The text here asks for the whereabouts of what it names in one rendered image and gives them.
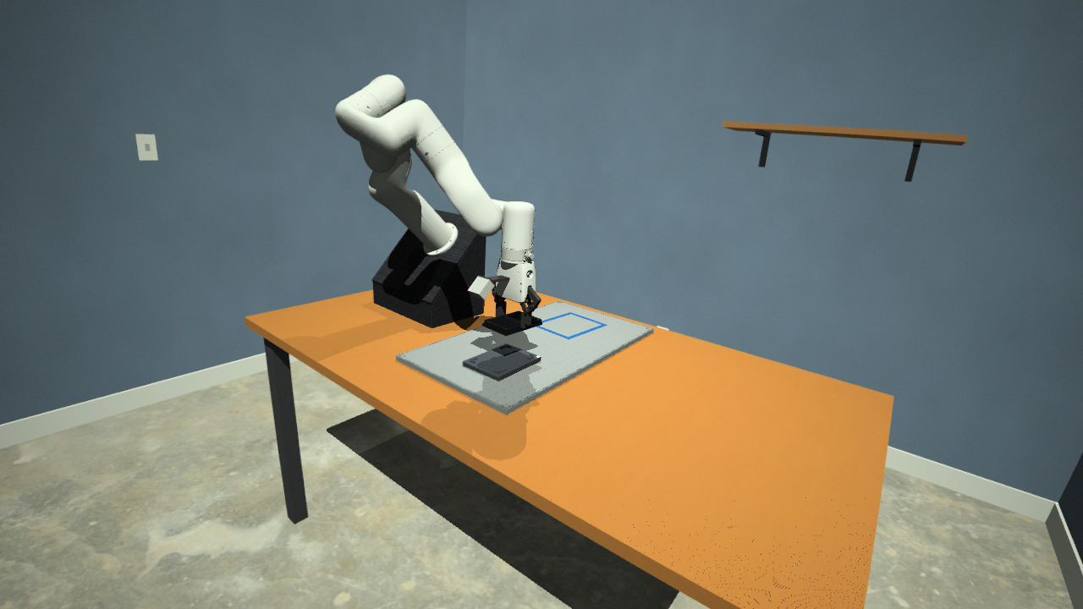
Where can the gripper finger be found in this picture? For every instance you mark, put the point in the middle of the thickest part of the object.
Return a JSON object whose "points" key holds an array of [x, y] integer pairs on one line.
{"points": [[500, 303], [527, 311]]}

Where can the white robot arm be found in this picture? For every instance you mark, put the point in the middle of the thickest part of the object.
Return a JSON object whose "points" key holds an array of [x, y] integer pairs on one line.
{"points": [[385, 140]]}

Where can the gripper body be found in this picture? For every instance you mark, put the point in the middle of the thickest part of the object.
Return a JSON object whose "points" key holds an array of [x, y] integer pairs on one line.
{"points": [[521, 275]]}

